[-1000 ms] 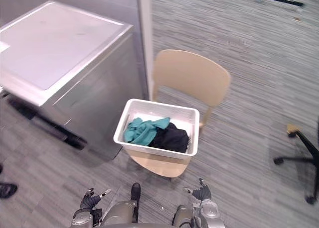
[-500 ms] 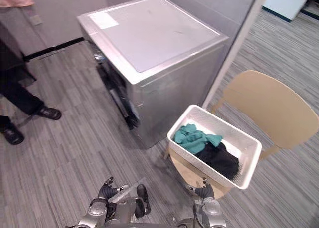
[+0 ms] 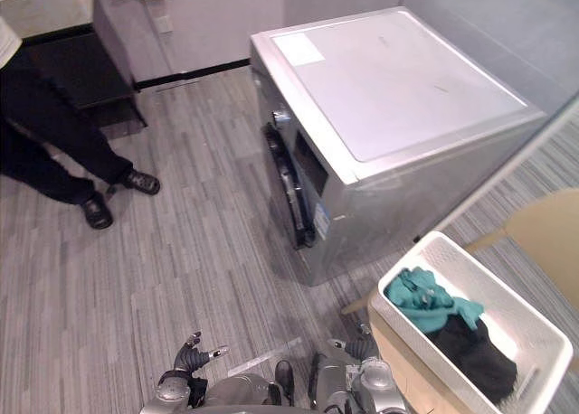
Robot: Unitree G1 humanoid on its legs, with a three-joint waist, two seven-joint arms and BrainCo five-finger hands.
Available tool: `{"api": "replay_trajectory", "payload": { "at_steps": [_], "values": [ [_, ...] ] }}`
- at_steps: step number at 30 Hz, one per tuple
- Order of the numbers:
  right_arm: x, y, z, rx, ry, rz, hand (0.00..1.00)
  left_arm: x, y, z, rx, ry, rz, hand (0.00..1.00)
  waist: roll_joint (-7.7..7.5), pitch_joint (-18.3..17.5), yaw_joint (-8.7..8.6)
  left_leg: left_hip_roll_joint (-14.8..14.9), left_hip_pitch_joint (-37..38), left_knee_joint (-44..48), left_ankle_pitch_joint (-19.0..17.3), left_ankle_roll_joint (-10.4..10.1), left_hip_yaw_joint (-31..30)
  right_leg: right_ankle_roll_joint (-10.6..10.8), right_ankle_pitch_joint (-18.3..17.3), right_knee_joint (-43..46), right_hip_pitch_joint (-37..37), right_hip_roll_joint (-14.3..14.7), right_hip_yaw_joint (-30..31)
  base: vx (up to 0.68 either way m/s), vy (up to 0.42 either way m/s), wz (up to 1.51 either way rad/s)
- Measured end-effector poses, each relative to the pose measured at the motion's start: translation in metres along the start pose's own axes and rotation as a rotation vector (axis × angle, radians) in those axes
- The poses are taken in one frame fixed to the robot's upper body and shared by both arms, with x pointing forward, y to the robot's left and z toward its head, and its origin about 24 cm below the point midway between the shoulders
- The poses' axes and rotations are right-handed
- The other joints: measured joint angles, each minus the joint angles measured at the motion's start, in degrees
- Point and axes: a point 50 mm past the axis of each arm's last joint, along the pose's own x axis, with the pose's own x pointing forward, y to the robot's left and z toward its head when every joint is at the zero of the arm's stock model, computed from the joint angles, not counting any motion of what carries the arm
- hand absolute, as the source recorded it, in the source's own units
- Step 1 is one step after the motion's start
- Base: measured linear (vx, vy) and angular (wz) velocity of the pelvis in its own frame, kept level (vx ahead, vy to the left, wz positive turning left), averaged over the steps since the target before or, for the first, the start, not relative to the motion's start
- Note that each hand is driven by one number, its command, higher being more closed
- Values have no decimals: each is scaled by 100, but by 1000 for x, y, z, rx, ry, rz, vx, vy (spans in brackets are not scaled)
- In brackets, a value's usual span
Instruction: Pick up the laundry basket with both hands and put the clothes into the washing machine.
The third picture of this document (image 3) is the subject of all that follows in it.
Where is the white sticker on washer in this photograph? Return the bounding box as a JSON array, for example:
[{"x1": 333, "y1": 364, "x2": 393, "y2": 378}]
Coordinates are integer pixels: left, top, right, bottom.
[{"x1": 271, "y1": 31, "x2": 327, "y2": 68}]

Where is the dark robot right foot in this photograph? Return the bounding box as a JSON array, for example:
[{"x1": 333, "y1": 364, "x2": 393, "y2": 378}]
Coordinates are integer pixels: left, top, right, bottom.
[{"x1": 308, "y1": 352, "x2": 328, "y2": 409}]

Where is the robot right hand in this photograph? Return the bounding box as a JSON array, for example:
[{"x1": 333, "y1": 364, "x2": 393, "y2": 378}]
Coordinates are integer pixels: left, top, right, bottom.
[{"x1": 327, "y1": 323, "x2": 380, "y2": 362}]

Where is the silver robot right leg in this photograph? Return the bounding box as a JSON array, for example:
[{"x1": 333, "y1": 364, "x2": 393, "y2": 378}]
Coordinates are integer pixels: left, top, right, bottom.
[{"x1": 316, "y1": 362, "x2": 352, "y2": 409}]

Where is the silver robot leg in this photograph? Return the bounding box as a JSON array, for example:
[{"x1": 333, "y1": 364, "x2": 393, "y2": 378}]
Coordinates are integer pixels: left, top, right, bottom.
[
  {"x1": 202, "y1": 372, "x2": 282, "y2": 414},
  {"x1": 316, "y1": 362, "x2": 352, "y2": 409}
]

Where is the white counter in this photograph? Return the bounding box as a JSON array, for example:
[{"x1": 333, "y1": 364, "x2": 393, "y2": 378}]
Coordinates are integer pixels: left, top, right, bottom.
[{"x1": 0, "y1": 0, "x2": 97, "y2": 41}]

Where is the teal garment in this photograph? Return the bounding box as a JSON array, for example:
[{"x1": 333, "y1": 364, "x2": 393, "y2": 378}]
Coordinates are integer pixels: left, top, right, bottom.
[{"x1": 384, "y1": 266, "x2": 486, "y2": 335}]

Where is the blue label on washer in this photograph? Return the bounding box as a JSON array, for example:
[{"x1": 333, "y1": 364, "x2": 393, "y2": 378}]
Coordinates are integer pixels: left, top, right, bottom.
[{"x1": 313, "y1": 201, "x2": 332, "y2": 241}]

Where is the black garment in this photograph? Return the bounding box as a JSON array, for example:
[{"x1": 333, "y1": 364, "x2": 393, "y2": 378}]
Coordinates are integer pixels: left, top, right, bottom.
[{"x1": 423, "y1": 312, "x2": 518, "y2": 407}]

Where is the white plastic laundry basket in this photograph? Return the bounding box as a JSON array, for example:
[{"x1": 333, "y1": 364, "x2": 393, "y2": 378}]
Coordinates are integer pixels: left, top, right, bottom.
[{"x1": 369, "y1": 231, "x2": 575, "y2": 414}]

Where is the person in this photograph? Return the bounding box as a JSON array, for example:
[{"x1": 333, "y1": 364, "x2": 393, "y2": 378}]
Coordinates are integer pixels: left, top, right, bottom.
[{"x1": 0, "y1": 14, "x2": 162, "y2": 231}]

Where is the black washing machine door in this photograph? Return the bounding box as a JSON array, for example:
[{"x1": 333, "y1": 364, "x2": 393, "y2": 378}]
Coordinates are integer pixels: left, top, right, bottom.
[{"x1": 262, "y1": 121, "x2": 318, "y2": 251}]

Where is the dark robot left foot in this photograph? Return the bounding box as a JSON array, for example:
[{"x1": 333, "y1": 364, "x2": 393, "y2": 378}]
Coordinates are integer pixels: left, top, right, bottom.
[{"x1": 274, "y1": 359, "x2": 296, "y2": 407}]

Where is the dark robot foot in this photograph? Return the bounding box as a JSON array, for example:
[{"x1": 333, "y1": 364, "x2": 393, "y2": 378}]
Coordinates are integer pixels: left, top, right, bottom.
[
  {"x1": 274, "y1": 359, "x2": 296, "y2": 407},
  {"x1": 308, "y1": 352, "x2": 328, "y2": 409}
]

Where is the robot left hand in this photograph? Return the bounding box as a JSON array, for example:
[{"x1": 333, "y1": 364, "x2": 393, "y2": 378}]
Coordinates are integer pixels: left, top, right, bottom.
[{"x1": 174, "y1": 330, "x2": 230, "y2": 380}]

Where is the silver robot left leg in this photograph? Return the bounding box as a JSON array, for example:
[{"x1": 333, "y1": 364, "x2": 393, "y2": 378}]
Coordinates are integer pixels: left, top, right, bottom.
[{"x1": 202, "y1": 372, "x2": 282, "y2": 414}]

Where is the clear floor tape strip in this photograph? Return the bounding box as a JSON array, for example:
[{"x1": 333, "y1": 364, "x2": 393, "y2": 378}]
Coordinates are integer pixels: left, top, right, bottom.
[{"x1": 225, "y1": 336, "x2": 303, "y2": 380}]

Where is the silver washing machine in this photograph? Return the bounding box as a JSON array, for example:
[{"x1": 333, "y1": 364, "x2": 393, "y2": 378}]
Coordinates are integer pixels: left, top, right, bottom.
[{"x1": 249, "y1": 5, "x2": 550, "y2": 288}]

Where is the black low cabinet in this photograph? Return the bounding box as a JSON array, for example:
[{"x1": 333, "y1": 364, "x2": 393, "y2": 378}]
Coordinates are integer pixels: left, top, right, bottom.
[{"x1": 19, "y1": 28, "x2": 148, "y2": 129}]

